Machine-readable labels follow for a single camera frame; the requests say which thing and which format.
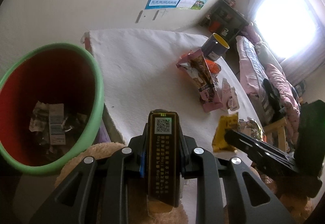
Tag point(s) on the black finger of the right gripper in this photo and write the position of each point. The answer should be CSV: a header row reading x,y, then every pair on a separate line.
x,y
269,159

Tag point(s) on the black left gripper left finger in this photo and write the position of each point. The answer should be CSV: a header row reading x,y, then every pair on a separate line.
x,y
96,189

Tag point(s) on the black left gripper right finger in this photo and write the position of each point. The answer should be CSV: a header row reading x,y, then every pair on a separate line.
x,y
224,191

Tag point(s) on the foil wrapper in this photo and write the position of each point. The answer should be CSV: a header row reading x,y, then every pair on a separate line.
x,y
251,128

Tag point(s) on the yellow paper package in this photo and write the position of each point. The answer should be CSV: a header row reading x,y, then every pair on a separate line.
x,y
226,123

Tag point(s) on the black gold cigarette box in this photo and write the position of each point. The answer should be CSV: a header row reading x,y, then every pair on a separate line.
x,y
163,157

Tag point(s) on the pale pink small sachet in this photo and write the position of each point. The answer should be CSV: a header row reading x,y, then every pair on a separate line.
x,y
229,96

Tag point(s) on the orange snack wrapper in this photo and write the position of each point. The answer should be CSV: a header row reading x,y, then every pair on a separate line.
x,y
213,67

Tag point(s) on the purple nut snack bag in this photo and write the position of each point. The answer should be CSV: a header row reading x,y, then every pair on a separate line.
x,y
194,65

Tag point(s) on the green red trash bin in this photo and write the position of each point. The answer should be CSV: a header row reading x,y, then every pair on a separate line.
x,y
52,102

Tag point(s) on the pink patterned bedding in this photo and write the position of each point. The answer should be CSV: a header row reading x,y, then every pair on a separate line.
x,y
265,83

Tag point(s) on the white cloth mat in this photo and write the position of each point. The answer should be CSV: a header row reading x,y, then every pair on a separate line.
x,y
140,75

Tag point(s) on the dark mug yellow inside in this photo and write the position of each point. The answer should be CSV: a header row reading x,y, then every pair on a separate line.
x,y
214,47

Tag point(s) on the bright window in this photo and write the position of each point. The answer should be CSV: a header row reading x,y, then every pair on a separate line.
x,y
287,26

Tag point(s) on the dark shelf unit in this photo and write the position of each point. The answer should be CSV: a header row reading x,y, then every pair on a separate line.
x,y
224,20

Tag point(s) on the wooden chair frame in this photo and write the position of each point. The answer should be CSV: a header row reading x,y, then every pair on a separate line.
x,y
278,128

